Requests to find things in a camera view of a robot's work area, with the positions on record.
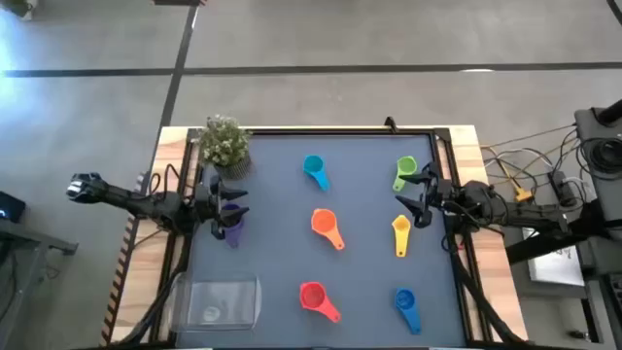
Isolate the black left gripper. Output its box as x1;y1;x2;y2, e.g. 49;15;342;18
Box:
193;174;251;240

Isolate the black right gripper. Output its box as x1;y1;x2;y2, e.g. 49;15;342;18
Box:
395;162;461;229

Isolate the green measuring cup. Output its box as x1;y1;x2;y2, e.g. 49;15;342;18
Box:
392;155;419;193

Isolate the purple measuring cup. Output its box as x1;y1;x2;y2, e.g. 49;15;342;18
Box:
221;202;246;250

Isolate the yellow measuring cup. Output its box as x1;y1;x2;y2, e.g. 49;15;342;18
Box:
391;214;413;259

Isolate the teal measuring cup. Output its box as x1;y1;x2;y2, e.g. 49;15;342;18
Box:
302;154;332;193

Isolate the orange measuring cup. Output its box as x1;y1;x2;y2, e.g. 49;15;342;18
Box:
310;208;347;252

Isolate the clear plastic basket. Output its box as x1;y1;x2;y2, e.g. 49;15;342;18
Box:
169;271;264;334

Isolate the blue measuring cup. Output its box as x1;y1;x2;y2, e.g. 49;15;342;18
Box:
394;287;424;336

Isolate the red measuring cup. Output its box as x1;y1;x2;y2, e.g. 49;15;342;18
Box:
298;281;343;325

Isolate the potted plant in ribbed pot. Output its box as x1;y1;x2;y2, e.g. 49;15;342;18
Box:
196;114;255;182

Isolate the gray-blue table mat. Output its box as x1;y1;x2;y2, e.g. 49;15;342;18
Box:
175;133;468;349

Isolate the black yellow hazard strip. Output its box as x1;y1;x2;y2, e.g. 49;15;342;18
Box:
99;170;150;347

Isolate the black power strip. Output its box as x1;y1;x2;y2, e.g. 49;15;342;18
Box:
547;168;578;209

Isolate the white board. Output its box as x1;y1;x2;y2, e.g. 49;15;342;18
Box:
522;226;586;288

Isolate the dark gray equipment stand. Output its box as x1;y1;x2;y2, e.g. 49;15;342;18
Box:
504;99;622;350

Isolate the gray metal desk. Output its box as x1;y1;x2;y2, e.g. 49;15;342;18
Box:
0;218;80;350

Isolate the brown black object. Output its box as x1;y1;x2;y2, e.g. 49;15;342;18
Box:
150;0;209;8

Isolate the black device with blue light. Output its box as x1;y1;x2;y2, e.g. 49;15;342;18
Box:
0;191;27;224

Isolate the green-gray object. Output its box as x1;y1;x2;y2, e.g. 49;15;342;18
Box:
0;0;38;21

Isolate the yellow cable with plug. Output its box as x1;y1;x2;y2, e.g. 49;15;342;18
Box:
485;145;535;203

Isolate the black cable bundle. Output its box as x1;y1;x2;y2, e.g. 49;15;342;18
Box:
114;227;191;347
442;227;527;347

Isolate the thin tan cable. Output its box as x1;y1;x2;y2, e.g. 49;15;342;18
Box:
479;123;578;150

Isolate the coiled black cable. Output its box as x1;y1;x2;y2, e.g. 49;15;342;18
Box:
576;137;622;175

